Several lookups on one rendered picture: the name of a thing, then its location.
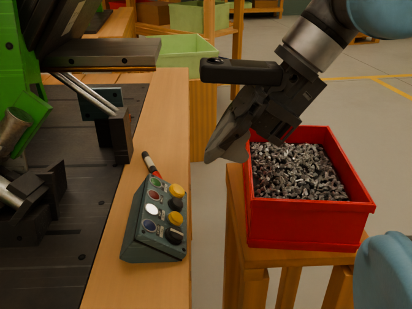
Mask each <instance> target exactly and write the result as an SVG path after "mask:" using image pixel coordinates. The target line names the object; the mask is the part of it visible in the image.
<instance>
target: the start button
mask: <svg viewBox="0 0 412 309"><path fill-rule="evenodd" d="M169 191H170V192H171V194H172V195H173V196H175V197H177V198H182V197H183V196H184V195H185V190H184V189H183V188H182V187H181V186H180V185H178V184H172V185H171V186H170V187H169Z"/></svg>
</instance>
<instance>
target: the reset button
mask: <svg viewBox="0 0 412 309"><path fill-rule="evenodd" d="M168 218H169V221H170V222H171V223H172V224H174V225H176V226H179V225H180V224H181V223H182V222H183V217H182V215H181V214H180V213H179V212H176V211H172V212H170V214H169V215H168Z"/></svg>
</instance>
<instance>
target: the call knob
mask: <svg viewBox="0 0 412 309"><path fill-rule="evenodd" d="M166 234H167V237H168V238H169V240H171V241H172V242H174V243H180V242H181V241H182V240H183V233H182V231H181V230H180V229H179V228H178V227H175V226H172V227H169V228H168V230H167V232H166Z"/></svg>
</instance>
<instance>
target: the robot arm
mask: <svg viewBox="0 0 412 309"><path fill-rule="evenodd" d="M359 32H361V33H363V34H365V35H367V36H369V37H372V38H375V39H381V40H396V39H406V38H409V37H412V0H311V2H310V3H309V5H307V7H306V8H305V10H304V11H303V12H302V13H301V15H300V17H299V18H298V19H297V20H296V22H295V23H294V24H293V25H292V26H291V28H290V29H289V31H288V32H287V33H286V34H285V36H284V37H283V38H282V42H283V43H284V44H283V45H281V44H279V46H277V48H276V49H275V51H274V52H275V53H276V54H277V55H278V56H279V57H280V58H281V59H282V60H283V62H282V63H281V64H280V65H278V64H277V62H275V61H256V60H244V59H223V58H219V57H211V58H201V59H200V66H199V73H200V80H201V82H203V83H213V84H216V83H220V84H233V85H245V86H244V87H243V88H242V89H241V90H240V91H239V92H238V94H237V95H236V97H235V99H234V100H233V101H232V102H231V103H230V105H229V106H228V108H227V109H226V111H225V112H224V113H223V115H222V117H221V119H220V120H219V122H218V124H217V125H216V128H215V130H214V131H213V134H212V136H211V137H210V140H209V141H208V144H207V146H206V148H205V153H204V163H205V164H209V163H211V162H213V161H214V160H216V159H217V158H223V159H227V160H230V161H234V162H237V163H244V162H246V161H247V160H248V158H249V154H248V152H247V150H246V148H245V147H246V143H247V141H248V140H249V139H250V136H251V134H250V131H249V128H251V129H253V130H255V131H256V134H258V135H259V136H261V137H263V138H264V139H266V140H268V141H269V142H271V143H272V144H274V145H276V146H277V147H278V148H279V147H280V146H281V145H282V144H283V142H284V141H285V140H286V139H287V138H288V137H289V136H290V135H291V134H292V133H293V132H294V131H295V129H296V128H297V127H298V126H299V125H300V124H301V123H302V120H301V119H300V118H299V117H300V115H301V114H302V113H303V112H304V111H305V109H306V108H307V107H308V106H309V105H310V104H311V103H312V102H313V101H314V100H315V99H316V97H317V96H318V95H319V94H320V93H321V92H322V90H323V89H324V88H325V87H326V86H327V84H326V83H325V82H323V81H322V80H321V79H320V78H319V75H318V72H320V73H324V72H325V71H326V69H327V68H328V67H329V66H330V65H331V64H332V63H333V62H334V61H335V59H336V58H337V57H338V56H339V55H340V53H341V52H342V51H343V50H344V49H345V48H346V47H347V45H348V44H349V43H350V42H351V41H352V40H353V39H354V38H355V37H356V35H357V34H358V33H359ZM291 126H292V127H293V128H292V129H291V130H290V131H289V132H288V133H287V134H286V136H285V137H284V138H283V139H282V140H280V139H281V137H282V136H283V135H284V134H285V133H286V132H287V131H288V130H289V128H290V127H291ZM353 302H354V309H412V235H404V234H403V233H401V232H398V231H387V232H386V233H385V234H384V235H376V236H371V237H368V238H367V239H365V240H364V241H363V242H362V244H361V245H360V247H359V249H358V251H357V254H356V258H355V261H354V270H353Z"/></svg>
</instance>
